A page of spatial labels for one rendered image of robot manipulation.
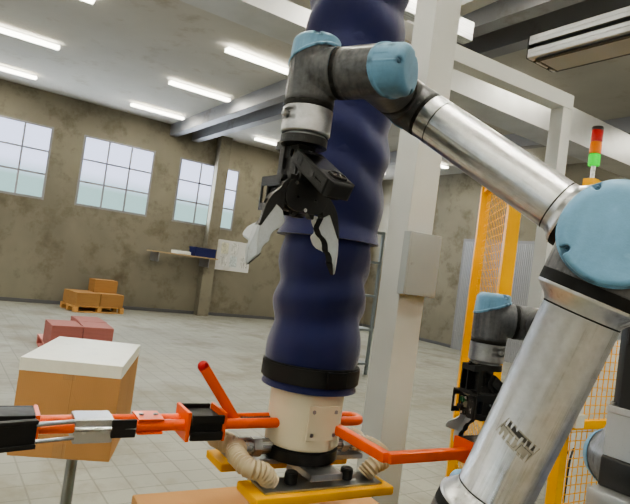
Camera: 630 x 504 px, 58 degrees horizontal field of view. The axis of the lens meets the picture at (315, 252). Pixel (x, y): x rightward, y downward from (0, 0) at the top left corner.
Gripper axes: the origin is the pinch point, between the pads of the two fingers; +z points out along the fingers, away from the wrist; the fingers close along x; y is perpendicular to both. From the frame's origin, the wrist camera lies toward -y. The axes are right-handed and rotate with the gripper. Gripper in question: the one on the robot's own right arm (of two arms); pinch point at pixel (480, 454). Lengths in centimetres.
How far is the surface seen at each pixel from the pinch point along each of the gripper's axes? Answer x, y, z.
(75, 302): -1186, -83, 96
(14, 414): -23, 91, -3
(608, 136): -377, -601, -268
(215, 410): -26, 52, -3
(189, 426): -21, 59, -1
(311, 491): -12.3, 34.7, 10.3
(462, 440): -1.0, 5.1, -2.8
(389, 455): 1.2, 26.6, -1.4
